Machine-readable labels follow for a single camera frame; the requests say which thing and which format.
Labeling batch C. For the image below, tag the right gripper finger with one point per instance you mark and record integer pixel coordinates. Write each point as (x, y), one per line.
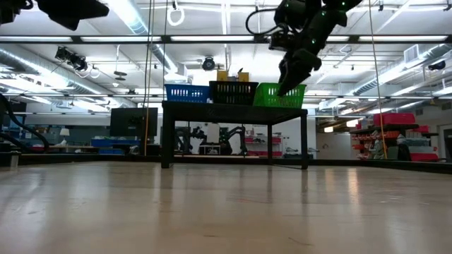
(305, 75)
(287, 83)

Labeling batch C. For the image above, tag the round black ceiling camera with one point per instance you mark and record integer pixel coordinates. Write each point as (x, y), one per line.
(208, 64)

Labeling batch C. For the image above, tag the white hanging loop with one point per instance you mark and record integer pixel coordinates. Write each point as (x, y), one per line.
(169, 17)

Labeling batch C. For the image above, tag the black flat screen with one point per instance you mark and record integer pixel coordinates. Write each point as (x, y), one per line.
(123, 121)

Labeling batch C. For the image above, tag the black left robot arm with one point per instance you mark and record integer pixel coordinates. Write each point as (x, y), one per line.
(14, 10)

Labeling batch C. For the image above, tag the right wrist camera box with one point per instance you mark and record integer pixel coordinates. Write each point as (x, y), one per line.
(280, 40)

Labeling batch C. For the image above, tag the blue bins on workbench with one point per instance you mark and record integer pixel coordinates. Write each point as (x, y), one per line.
(113, 143)

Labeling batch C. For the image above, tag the black perforated metal shelf riser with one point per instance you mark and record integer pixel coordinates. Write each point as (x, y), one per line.
(233, 113)

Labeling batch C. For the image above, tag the black robot on workbench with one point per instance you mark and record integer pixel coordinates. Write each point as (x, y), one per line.
(234, 137)
(190, 135)

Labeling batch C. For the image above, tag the black plastic basket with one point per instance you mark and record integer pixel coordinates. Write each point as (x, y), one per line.
(233, 93)

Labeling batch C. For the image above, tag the green plastic basket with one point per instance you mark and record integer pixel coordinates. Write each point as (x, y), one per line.
(279, 97)

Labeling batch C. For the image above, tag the black light beam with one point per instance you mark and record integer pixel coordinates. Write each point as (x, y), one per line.
(141, 39)

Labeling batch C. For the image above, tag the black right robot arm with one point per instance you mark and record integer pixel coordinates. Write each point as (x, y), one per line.
(318, 17)

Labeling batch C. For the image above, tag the rack with red bins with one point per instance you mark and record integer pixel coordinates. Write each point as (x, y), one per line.
(393, 119)

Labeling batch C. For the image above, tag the blue plastic basket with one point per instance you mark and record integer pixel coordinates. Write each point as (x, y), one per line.
(187, 93)

